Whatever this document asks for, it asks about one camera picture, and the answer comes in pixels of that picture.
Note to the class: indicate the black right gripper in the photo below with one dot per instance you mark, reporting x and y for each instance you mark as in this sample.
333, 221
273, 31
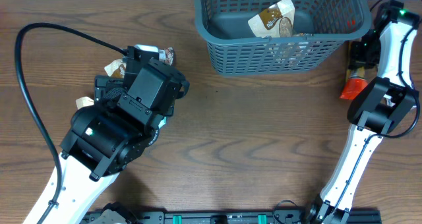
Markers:
357, 57

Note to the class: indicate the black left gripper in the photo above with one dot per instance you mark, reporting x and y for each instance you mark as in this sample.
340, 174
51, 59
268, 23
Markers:
108, 89

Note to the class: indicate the orange biscuit roll pack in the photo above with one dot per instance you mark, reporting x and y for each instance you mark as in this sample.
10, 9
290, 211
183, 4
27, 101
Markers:
355, 74

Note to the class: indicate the beige snack bag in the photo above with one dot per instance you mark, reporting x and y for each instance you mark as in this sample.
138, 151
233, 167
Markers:
84, 102
117, 67
281, 21

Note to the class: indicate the dark grey plastic basket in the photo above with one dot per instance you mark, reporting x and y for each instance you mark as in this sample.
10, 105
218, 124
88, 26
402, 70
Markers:
319, 28

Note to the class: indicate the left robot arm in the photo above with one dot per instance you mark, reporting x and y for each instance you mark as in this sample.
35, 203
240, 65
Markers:
125, 118

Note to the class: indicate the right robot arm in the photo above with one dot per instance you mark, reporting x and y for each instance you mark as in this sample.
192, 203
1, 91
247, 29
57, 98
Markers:
374, 113

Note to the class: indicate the teal wet wipes pack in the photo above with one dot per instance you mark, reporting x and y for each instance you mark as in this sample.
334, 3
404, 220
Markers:
162, 123

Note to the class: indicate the multicolour tissue pack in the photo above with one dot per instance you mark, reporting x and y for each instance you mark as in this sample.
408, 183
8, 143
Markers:
402, 104

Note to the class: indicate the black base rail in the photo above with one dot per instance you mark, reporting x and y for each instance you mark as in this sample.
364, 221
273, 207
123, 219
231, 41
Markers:
117, 213

